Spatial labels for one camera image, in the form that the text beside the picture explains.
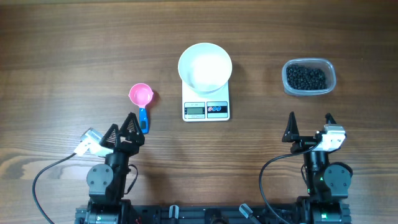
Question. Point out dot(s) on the pink scoop with blue handle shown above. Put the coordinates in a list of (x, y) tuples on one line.
[(141, 95)]

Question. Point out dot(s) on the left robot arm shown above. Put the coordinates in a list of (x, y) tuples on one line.
[(107, 181)]

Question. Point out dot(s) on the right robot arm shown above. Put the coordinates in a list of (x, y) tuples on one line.
[(327, 182)]

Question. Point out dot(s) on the black beans in container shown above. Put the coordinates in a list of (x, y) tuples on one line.
[(300, 77)]

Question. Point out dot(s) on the white bowl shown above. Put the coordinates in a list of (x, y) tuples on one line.
[(205, 67)]

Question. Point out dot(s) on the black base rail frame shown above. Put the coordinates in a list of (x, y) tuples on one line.
[(292, 213)]

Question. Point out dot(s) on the white digital kitchen scale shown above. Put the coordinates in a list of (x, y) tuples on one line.
[(205, 107)]

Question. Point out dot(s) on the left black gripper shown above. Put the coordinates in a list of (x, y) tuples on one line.
[(123, 143)]

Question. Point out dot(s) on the clear plastic container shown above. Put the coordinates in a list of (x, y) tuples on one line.
[(320, 63)]

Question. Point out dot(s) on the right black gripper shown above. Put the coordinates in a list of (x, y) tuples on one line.
[(308, 141)]

